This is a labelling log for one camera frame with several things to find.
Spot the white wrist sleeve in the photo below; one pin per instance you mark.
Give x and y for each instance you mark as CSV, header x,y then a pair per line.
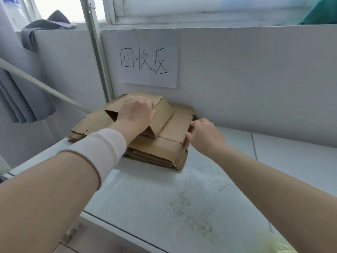
x,y
102,150

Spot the person's left forearm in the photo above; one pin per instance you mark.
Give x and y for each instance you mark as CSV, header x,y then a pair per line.
x,y
39,202

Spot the grey curtain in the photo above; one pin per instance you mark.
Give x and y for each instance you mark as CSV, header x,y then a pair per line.
x,y
23,97

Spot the person's right hand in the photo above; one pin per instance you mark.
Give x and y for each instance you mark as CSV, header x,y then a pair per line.
x,y
208,139

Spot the large cardboard box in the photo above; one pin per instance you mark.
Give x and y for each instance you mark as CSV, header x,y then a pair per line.
x,y
163,115

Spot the person's left hand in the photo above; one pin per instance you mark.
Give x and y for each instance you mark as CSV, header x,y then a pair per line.
x,y
137,115

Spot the teal plastic bag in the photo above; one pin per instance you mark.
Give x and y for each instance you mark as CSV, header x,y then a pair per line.
x,y
321,13

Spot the person's right forearm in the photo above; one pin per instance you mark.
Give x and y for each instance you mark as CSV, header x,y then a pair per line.
x,y
276,197

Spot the clear plastic water bottle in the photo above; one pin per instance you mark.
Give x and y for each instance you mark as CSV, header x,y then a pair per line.
x,y
18,15

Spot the clear tape wad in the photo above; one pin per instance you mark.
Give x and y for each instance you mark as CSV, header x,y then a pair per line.
x,y
276,243

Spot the white handwritten paper sign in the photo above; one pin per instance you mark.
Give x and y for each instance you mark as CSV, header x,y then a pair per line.
x,y
147,76

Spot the plain brown cardboard box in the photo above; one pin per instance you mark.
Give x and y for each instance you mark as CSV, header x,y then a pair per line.
x,y
173,129

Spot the white metal shelf rack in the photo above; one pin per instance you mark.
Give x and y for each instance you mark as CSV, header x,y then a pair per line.
x,y
97,50

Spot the grey cloth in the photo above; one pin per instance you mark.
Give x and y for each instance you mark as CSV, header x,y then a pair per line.
x,y
29,36

